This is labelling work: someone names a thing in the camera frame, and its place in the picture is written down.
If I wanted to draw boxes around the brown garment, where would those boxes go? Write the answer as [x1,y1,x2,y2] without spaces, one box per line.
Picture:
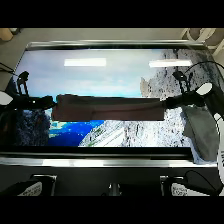
[50,94,166,122]

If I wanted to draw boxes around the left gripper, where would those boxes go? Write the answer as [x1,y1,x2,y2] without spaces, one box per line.
[30,95,57,110]

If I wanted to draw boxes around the grey garment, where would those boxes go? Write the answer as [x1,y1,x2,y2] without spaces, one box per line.
[181,105,221,163]

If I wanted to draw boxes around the black cable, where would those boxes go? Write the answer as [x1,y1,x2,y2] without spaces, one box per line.
[183,60,224,88]
[183,169,223,194]

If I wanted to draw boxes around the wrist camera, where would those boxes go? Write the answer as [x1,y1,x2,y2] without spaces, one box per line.
[16,70,30,96]
[172,70,192,95]

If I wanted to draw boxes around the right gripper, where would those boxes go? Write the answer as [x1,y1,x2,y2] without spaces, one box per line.
[163,94,190,110]

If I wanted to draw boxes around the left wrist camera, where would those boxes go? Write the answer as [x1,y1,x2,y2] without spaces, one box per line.
[16,70,30,96]

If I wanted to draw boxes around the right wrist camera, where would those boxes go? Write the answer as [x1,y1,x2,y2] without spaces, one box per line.
[172,70,192,95]

